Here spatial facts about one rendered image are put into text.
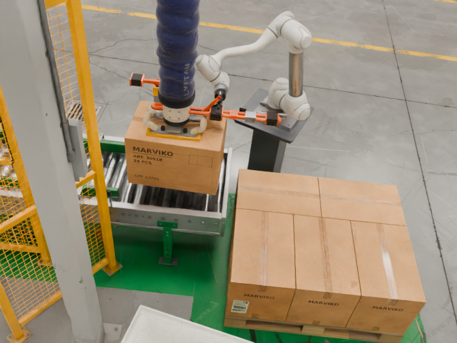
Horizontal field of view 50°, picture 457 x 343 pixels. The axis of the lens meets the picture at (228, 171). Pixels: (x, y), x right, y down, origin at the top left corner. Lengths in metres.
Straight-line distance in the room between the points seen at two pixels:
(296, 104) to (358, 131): 1.72
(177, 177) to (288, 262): 0.90
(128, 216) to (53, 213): 1.17
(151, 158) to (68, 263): 0.93
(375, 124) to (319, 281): 2.58
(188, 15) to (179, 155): 0.89
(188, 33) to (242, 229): 1.33
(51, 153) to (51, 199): 0.27
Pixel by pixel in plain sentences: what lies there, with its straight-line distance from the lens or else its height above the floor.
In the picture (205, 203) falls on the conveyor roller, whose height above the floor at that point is 0.55.
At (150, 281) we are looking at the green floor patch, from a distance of 3.64.
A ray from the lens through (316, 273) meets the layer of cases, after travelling 3.14.
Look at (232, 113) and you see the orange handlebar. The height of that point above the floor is 1.22.
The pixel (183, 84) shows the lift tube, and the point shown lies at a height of 1.44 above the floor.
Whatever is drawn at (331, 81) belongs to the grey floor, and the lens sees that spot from 5.82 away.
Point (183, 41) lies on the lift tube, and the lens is 2.69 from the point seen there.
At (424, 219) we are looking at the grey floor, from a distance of 4.52.
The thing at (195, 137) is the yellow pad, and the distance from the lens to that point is 3.03.
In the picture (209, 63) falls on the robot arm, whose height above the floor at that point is 1.37.
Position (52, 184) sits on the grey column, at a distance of 2.11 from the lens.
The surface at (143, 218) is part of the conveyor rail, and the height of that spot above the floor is 0.51.
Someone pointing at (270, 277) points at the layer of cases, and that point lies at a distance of 3.06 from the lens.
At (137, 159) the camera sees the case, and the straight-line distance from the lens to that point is 3.16.
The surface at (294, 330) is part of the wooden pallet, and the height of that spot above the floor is 0.02.
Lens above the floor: 3.06
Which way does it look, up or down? 44 degrees down
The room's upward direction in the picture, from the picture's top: 7 degrees clockwise
